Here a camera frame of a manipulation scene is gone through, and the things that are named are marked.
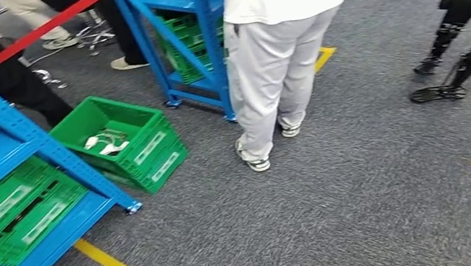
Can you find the chrome stool base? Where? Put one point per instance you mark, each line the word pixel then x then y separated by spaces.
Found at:
pixel 97 35
pixel 49 80

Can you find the small white part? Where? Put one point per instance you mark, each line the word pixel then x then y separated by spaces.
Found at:
pixel 114 148

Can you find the red barrier tape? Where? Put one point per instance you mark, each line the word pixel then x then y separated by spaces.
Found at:
pixel 30 39

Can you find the green plastic crate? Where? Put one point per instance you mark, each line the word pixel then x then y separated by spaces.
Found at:
pixel 73 199
pixel 186 29
pixel 43 170
pixel 190 69
pixel 148 186
pixel 126 117

